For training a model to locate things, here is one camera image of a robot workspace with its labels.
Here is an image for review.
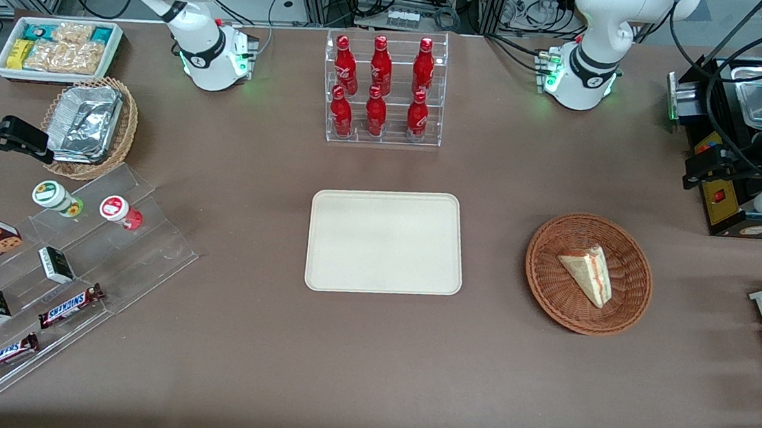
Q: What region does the triangular sandwich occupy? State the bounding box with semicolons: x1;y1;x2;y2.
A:
553;240;617;310

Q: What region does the aluminium foil tray stack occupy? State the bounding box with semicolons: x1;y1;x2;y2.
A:
46;82;124;168

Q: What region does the light wicker basket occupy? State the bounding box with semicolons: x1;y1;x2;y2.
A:
36;71;142;185

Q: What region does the brown round wicker basket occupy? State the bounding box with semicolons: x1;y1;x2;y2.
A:
519;208;658;341

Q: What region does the cream plastic tray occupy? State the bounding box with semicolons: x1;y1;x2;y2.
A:
303;181;470;304

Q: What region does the black yellow appliance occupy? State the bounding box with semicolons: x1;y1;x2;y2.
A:
653;49;762;241

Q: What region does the green lidded cup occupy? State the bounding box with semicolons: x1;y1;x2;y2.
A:
31;179;87;219

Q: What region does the white rectangular snack bin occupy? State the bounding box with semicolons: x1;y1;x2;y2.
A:
0;12;125;92

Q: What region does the yellow snack packet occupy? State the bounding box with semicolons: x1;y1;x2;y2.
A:
6;38;34;71

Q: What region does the clear cracker bag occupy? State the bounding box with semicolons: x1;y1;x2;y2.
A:
23;38;106;77
51;21;96;47

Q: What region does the red lidded cup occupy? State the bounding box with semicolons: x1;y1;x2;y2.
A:
98;194;145;232

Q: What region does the clear acrylic stepped display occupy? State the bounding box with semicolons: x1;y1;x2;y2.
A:
0;152;206;413

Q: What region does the Snickers chocolate bar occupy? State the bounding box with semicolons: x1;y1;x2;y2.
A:
37;279;107;335
0;330;41;385

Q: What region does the red cola bottle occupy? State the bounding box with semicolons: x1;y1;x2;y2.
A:
331;34;363;97
405;88;431;142
411;36;438;96
368;34;396;97
363;84;390;138
327;85;356;138

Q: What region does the clear acrylic bottle rack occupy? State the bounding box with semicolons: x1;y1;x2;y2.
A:
317;22;451;153

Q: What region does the white power strip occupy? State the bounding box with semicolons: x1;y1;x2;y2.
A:
385;6;421;30

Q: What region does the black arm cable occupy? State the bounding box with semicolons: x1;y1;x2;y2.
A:
656;0;762;176

